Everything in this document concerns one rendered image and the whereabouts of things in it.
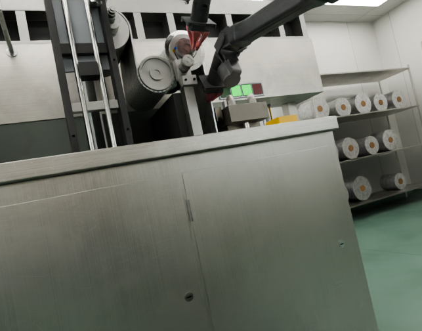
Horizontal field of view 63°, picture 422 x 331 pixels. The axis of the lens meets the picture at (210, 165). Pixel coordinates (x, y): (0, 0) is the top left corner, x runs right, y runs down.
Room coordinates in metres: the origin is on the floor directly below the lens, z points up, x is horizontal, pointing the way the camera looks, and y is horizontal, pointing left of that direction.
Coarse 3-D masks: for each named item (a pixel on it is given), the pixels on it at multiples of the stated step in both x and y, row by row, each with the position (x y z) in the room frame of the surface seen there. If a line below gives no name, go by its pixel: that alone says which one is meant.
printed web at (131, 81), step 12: (120, 12) 1.11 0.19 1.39; (132, 48) 1.12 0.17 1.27; (120, 60) 1.31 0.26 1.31; (132, 60) 1.15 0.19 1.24; (168, 60) 1.18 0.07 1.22; (132, 72) 1.17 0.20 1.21; (192, 72) 1.31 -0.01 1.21; (132, 84) 1.20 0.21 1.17; (96, 96) 1.06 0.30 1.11; (132, 96) 1.25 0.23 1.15; (144, 96) 1.19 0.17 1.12; (156, 96) 1.18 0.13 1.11; (144, 108) 1.31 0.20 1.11; (96, 120) 1.15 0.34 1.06; (96, 132) 1.20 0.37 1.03
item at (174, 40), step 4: (176, 36) 1.17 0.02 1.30; (180, 36) 1.18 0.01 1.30; (184, 36) 1.18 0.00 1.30; (188, 36) 1.19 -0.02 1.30; (172, 40) 1.16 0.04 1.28; (176, 40) 1.17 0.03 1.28; (172, 44) 1.16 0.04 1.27; (172, 48) 1.16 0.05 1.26; (200, 48) 1.21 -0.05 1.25; (172, 52) 1.16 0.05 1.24; (200, 52) 1.20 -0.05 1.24; (172, 56) 1.16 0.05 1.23; (196, 56) 1.20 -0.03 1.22; (200, 56) 1.20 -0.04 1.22; (196, 60) 1.19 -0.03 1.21; (176, 84) 1.37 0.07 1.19; (172, 88) 1.41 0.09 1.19
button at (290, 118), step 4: (280, 116) 1.00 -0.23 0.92; (284, 116) 1.01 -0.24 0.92; (288, 116) 1.01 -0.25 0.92; (292, 116) 1.02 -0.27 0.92; (296, 116) 1.02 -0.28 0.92; (272, 120) 1.02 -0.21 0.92; (276, 120) 1.00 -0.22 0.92; (280, 120) 1.00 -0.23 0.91; (284, 120) 1.00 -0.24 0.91; (288, 120) 1.01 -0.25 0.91; (292, 120) 1.02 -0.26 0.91; (296, 120) 1.02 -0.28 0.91; (268, 124) 1.04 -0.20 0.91; (272, 124) 1.03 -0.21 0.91
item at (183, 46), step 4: (180, 40) 1.16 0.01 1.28; (184, 40) 1.17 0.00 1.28; (188, 40) 1.18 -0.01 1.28; (176, 44) 1.17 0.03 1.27; (180, 44) 1.16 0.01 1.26; (184, 44) 1.17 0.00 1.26; (188, 44) 1.18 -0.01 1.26; (180, 48) 1.16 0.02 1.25; (184, 48) 1.17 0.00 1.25; (188, 48) 1.17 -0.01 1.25; (176, 52) 1.17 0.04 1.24; (180, 52) 1.16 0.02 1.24; (184, 52) 1.17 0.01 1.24; (188, 52) 1.18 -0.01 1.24; (196, 52) 1.18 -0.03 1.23; (180, 56) 1.17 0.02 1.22; (192, 56) 1.18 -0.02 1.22
